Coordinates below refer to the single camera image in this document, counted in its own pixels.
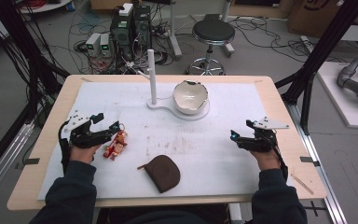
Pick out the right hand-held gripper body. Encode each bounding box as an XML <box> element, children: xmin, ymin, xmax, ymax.
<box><xmin>241</xmin><ymin>117</ymin><xmax>290</xmax><ymax>153</ymax></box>

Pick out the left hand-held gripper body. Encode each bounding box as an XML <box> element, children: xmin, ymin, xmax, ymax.
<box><xmin>59</xmin><ymin>110</ymin><xmax>110</xmax><ymax>149</ymax></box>

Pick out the red toy figure keychain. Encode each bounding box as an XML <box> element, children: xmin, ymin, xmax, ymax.
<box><xmin>103</xmin><ymin>123</ymin><xmax>130</xmax><ymax>161</ymax></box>

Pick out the person's left hand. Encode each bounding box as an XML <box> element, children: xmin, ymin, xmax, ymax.
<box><xmin>70</xmin><ymin>144</ymin><xmax>103</xmax><ymax>165</ymax></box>

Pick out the person's right hand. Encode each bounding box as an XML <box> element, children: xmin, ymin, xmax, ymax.
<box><xmin>250</xmin><ymin>150</ymin><xmax>282</xmax><ymax>172</ymax></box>

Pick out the white table mat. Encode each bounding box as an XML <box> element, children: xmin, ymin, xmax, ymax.
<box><xmin>36</xmin><ymin>80</ymin><xmax>291</xmax><ymax>201</ymax></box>

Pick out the light wooden table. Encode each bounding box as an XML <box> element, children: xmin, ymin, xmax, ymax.
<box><xmin>7</xmin><ymin>74</ymin><xmax>328</xmax><ymax>212</ymax></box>

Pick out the black tape piece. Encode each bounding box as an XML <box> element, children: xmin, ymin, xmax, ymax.
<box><xmin>14</xmin><ymin>157</ymin><xmax>41</xmax><ymax>171</ymax></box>
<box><xmin>299</xmin><ymin>156</ymin><xmax>322</xmax><ymax>168</ymax></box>

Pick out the thin wooden stick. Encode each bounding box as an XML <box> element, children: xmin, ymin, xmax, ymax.
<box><xmin>290</xmin><ymin>173</ymin><xmax>314</xmax><ymax>196</ymax></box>

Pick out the white chipped ceramic bowl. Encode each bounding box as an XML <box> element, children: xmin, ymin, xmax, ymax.
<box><xmin>172</xmin><ymin>79</ymin><xmax>210</xmax><ymax>116</ymax></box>

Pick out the brown zip pouch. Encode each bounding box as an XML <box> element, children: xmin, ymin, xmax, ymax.
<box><xmin>137</xmin><ymin>154</ymin><xmax>182</xmax><ymax>194</ymax></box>

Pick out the grey power supply unit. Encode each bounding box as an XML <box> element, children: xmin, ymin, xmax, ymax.
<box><xmin>85</xmin><ymin>32</ymin><xmax>103</xmax><ymax>57</ymax></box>
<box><xmin>99</xmin><ymin>33</ymin><xmax>113</xmax><ymax>58</ymax></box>

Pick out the white floor board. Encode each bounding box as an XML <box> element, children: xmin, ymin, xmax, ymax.
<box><xmin>316</xmin><ymin>61</ymin><xmax>358</xmax><ymax>130</ymax></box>

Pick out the black computer tower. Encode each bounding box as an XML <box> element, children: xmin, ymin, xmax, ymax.
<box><xmin>132</xmin><ymin>5</ymin><xmax>153</xmax><ymax>49</ymax></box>
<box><xmin>109</xmin><ymin>4</ymin><xmax>135</xmax><ymax>63</ymax></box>

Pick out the black round stool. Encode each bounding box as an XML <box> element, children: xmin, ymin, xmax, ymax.
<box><xmin>184</xmin><ymin>19</ymin><xmax>236</xmax><ymax>77</ymax></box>

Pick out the person's dark torso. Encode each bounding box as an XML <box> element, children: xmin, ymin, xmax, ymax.
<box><xmin>97</xmin><ymin>203</ymin><xmax>231</xmax><ymax>224</ymax></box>

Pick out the grey metal stand leg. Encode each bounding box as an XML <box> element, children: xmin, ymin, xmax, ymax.
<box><xmin>167</xmin><ymin>0</ymin><xmax>184</xmax><ymax>61</ymax></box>

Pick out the white power adapter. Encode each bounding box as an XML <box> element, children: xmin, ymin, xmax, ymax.
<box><xmin>117</xmin><ymin>2</ymin><xmax>134</xmax><ymax>18</ymax></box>

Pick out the brown cardboard box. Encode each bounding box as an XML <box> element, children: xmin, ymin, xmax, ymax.
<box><xmin>286</xmin><ymin>0</ymin><xmax>358</xmax><ymax>39</ymax></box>

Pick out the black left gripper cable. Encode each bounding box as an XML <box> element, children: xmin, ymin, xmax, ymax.
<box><xmin>58</xmin><ymin>119</ymin><xmax>72</xmax><ymax>175</ymax></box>

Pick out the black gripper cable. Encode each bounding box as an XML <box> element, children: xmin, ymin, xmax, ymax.
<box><xmin>58</xmin><ymin>119</ymin><xmax>72</xmax><ymax>175</ymax></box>
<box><xmin>269</xmin><ymin>134</ymin><xmax>289</xmax><ymax>183</ymax></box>

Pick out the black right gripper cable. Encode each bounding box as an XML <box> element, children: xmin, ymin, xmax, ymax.
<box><xmin>269</xmin><ymin>134</ymin><xmax>289</xmax><ymax>183</ymax></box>

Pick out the aluminium frame rail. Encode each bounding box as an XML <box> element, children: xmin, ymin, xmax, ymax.
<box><xmin>286</xmin><ymin>102</ymin><xmax>348</xmax><ymax>224</ymax></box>
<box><xmin>0</xmin><ymin>120</ymin><xmax>35</xmax><ymax>208</ymax></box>

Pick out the tangle of floor cables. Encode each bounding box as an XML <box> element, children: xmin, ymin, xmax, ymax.
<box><xmin>48</xmin><ymin>12</ymin><xmax>172</xmax><ymax>75</ymax></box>

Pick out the white stand with post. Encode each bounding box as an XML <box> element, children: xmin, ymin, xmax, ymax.
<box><xmin>136</xmin><ymin>49</ymin><xmax>211</xmax><ymax>122</ymax></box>

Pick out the black floor cable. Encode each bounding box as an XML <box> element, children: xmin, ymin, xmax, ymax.
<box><xmin>229</xmin><ymin>16</ymin><xmax>349</xmax><ymax>63</ymax></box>

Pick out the black metal frame strut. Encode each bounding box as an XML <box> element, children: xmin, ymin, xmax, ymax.
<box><xmin>274</xmin><ymin>0</ymin><xmax>358</xmax><ymax>135</ymax></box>
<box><xmin>0</xmin><ymin>0</ymin><xmax>72</xmax><ymax>127</ymax></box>

